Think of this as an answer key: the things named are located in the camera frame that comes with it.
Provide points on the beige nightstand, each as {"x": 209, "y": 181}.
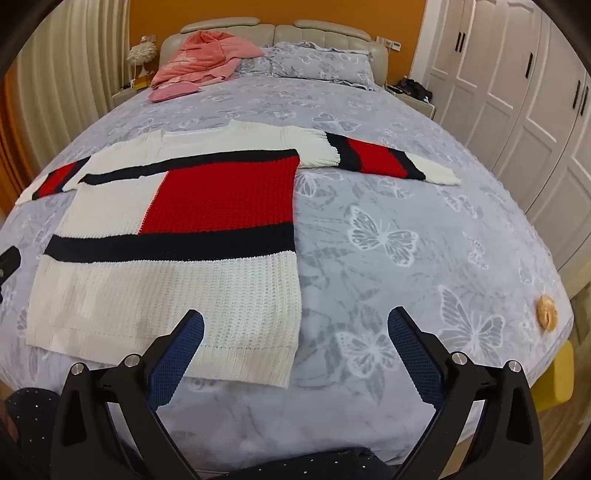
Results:
{"x": 415, "y": 105}
{"x": 127, "y": 94}

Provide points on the black bag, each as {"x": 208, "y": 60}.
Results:
{"x": 413, "y": 88}

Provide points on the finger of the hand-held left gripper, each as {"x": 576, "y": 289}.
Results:
{"x": 8, "y": 265}

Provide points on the grey butterfly pillow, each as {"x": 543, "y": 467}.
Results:
{"x": 318, "y": 60}

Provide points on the orange round scrunchie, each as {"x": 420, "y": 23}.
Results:
{"x": 547, "y": 314}

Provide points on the white feather lamp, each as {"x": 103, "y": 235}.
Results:
{"x": 141, "y": 55}

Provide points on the orange curtain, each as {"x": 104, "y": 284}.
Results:
{"x": 11, "y": 138}

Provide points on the white wardrobe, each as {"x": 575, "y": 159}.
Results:
{"x": 517, "y": 115}

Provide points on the pink folded cloth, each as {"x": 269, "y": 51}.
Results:
{"x": 173, "y": 92}

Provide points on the beige padded headboard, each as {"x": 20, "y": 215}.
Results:
{"x": 286, "y": 32}

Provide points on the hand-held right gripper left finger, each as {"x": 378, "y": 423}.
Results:
{"x": 178, "y": 362}

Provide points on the white wall switch panel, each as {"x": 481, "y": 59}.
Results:
{"x": 388, "y": 42}

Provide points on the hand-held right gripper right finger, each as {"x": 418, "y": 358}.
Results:
{"x": 413, "y": 362}

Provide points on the dark dotted pants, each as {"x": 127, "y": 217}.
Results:
{"x": 32, "y": 424}

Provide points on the yellow stool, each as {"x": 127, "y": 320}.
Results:
{"x": 558, "y": 376}

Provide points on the white red navy knit sweater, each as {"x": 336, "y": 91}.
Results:
{"x": 184, "y": 281}

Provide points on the pink hooded garment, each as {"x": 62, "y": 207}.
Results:
{"x": 203, "y": 57}

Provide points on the bed with grey butterfly cover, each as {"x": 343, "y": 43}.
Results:
{"x": 392, "y": 277}

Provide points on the cream curtain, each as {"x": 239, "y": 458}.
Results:
{"x": 69, "y": 78}

